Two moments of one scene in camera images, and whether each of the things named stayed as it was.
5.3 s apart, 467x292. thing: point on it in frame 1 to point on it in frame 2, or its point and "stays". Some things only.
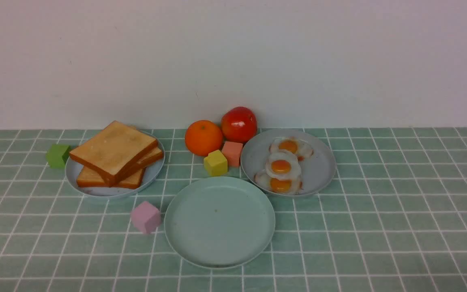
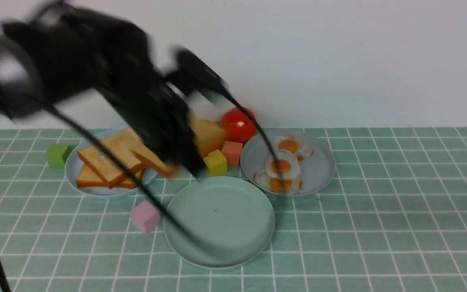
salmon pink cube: [232, 150] stays
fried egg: [283, 165] stays
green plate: [219, 222] stays
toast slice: [110, 152] to [209, 138]
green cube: [57, 155] stays
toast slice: [155, 155] to [123, 145]
